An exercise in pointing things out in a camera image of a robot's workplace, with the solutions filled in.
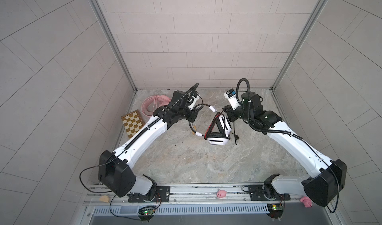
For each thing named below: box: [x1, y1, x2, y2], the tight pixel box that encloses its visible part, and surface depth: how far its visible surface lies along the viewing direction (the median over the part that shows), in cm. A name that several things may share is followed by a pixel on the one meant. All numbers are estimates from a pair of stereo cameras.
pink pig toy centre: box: [216, 188, 228, 199], surface depth 72 cm
